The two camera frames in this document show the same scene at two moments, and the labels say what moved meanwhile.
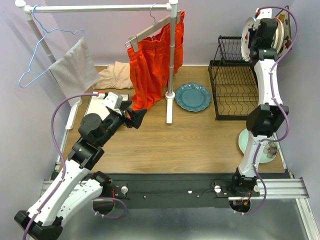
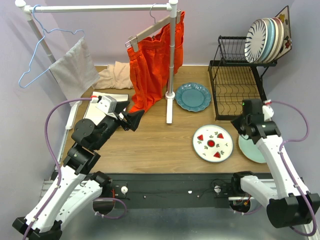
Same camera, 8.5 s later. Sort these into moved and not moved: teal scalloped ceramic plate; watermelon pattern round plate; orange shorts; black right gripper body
Moved: black right gripper body; watermelon pattern round plate
Not moved: teal scalloped ceramic plate; orange shorts
